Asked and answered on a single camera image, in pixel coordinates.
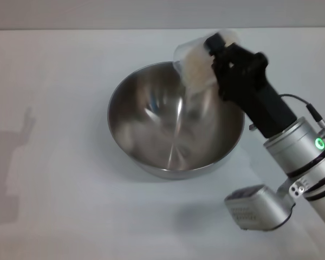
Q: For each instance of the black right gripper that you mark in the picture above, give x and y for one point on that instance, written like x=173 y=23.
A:
x=262 y=100

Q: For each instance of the white rice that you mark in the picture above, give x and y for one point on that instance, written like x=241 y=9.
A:
x=197 y=67

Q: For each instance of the clear plastic measuring cup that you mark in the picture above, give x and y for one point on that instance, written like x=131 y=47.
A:
x=187 y=52

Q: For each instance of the stainless steel bowl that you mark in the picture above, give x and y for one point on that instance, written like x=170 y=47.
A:
x=151 y=130

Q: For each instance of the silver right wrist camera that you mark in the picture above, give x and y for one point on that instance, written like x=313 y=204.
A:
x=254 y=205

